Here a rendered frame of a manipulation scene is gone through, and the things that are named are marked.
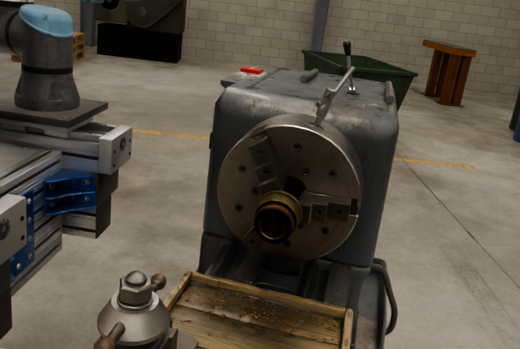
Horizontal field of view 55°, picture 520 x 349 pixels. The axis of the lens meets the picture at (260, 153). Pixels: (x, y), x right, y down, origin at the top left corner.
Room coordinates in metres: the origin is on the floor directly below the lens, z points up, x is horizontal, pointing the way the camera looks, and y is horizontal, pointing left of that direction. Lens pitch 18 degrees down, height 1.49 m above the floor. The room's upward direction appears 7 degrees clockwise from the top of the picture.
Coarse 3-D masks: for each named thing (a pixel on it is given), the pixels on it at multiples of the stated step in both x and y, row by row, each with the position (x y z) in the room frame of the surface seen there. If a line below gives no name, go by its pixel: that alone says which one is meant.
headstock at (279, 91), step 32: (224, 96) 1.21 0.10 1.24; (256, 96) 1.21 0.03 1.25; (288, 96) 1.22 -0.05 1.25; (320, 96) 1.27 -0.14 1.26; (352, 96) 1.33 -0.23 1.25; (384, 96) 1.40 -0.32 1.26; (224, 128) 1.19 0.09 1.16; (352, 128) 1.14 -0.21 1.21; (384, 128) 1.13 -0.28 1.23; (384, 160) 1.12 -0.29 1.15; (384, 192) 1.13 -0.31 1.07; (224, 224) 1.19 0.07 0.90; (352, 256) 1.12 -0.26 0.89
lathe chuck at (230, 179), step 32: (256, 128) 1.05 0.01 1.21; (288, 128) 1.01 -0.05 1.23; (224, 160) 1.03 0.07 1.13; (288, 160) 1.00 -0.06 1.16; (320, 160) 0.99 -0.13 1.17; (352, 160) 1.00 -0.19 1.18; (224, 192) 1.03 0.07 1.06; (256, 192) 1.02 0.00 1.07; (320, 192) 0.99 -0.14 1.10; (352, 192) 0.98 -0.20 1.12; (320, 224) 0.99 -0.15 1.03; (352, 224) 0.97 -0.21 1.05; (288, 256) 1.00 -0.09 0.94; (320, 256) 0.99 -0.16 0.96
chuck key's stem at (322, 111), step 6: (330, 90) 1.03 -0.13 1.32; (324, 96) 1.03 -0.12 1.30; (330, 96) 1.03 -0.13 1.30; (330, 102) 1.03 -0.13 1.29; (318, 108) 1.03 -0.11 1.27; (324, 108) 1.03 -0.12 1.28; (318, 114) 1.03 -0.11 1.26; (324, 114) 1.03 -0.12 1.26; (318, 120) 1.03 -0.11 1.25; (318, 126) 1.03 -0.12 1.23
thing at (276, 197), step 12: (276, 192) 0.91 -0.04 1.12; (264, 204) 0.89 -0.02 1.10; (276, 204) 0.87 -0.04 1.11; (288, 204) 0.88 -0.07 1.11; (264, 216) 0.86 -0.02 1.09; (276, 216) 0.94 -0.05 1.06; (288, 216) 0.85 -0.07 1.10; (300, 216) 0.91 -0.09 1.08; (264, 228) 0.88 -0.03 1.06; (276, 228) 0.90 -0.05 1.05; (288, 228) 0.85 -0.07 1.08; (264, 240) 0.86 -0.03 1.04; (276, 240) 0.86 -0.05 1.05
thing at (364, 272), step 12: (204, 240) 1.21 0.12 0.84; (216, 240) 1.21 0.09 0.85; (228, 240) 1.20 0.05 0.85; (204, 252) 1.21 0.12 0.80; (216, 252) 1.20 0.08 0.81; (204, 264) 1.21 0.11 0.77; (276, 264) 1.15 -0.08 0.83; (288, 264) 1.15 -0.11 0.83; (300, 264) 1.14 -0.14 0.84; (324, 264) 1.13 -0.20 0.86; (360, 276) 1.11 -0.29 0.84; (348, 288) 1.12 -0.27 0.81; (360, 288) 1.12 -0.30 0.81; (348, 300) 1.12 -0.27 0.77
